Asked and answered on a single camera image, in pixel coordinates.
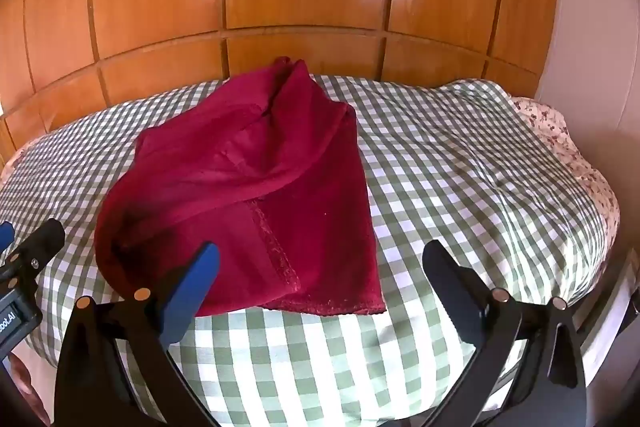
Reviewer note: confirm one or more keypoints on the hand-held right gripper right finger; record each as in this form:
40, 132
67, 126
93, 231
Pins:
446, 284

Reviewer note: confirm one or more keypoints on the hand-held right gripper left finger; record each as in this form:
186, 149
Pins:
196, 287

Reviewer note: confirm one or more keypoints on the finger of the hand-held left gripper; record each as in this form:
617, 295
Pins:
6, 236
42, 242

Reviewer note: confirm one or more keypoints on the dark red garment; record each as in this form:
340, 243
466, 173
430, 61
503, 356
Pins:
240, 187

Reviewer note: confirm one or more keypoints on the person's left hand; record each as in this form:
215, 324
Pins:
30, 387

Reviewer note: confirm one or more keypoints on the green checked blanket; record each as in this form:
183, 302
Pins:
440, 187

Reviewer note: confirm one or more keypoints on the white bed base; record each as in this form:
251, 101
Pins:
605, 317

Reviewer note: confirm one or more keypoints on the floral bed sheet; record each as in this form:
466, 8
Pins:
575, 157

